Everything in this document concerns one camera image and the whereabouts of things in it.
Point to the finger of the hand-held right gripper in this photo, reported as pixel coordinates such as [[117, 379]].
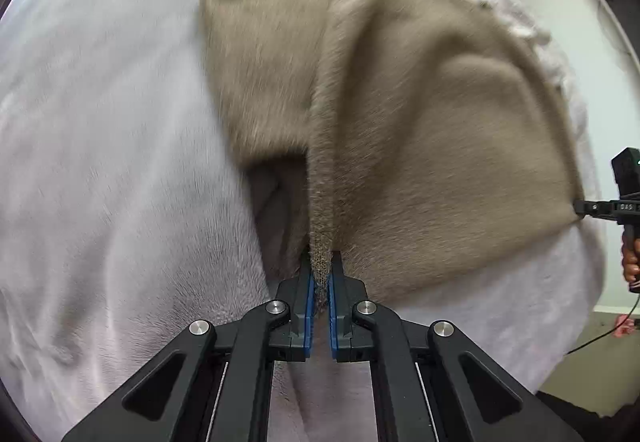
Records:
[[595, 208]]

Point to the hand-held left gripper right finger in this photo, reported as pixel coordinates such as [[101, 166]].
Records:
[[332, 317]]

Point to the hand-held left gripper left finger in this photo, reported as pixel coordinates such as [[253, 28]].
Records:
[[310, 317]]

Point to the brown knit sweater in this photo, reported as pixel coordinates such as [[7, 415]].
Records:
[[425, 122]]

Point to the person's right hand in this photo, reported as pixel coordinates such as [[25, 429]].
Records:
[[632, 259]]

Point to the red floor item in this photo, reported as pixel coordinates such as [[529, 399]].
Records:
[[625, 324]]

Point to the lavender embossed quilt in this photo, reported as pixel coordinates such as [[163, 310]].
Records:
[[500, 317]]

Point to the dark cloth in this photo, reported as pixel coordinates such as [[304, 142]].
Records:
[[590, 422]]

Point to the lavender fleece blanket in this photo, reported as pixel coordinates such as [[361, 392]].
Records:
[[110, 172]]

